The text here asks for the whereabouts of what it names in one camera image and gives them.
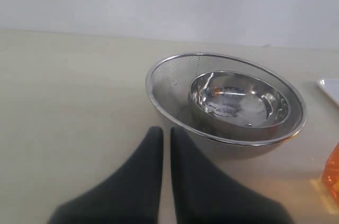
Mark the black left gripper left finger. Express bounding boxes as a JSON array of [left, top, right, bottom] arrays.
[[48, 127, 163, 223]]

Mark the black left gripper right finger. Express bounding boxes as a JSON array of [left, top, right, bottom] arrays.
[[171, 127, 294, 223]]

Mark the orange pump soap bottle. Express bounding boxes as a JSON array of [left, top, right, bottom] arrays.
[[322, 144, 338, 201]]

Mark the steel mesh colander bowl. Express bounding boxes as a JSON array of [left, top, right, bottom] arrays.
[[145, 52, 307, 159]]

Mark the small stainless steel bowl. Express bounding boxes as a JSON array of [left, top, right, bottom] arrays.
[[188, 70, 291, 130]]

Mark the white rectangular plastic tray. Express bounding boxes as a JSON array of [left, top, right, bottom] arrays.
[[317, 78, 339, 106]]

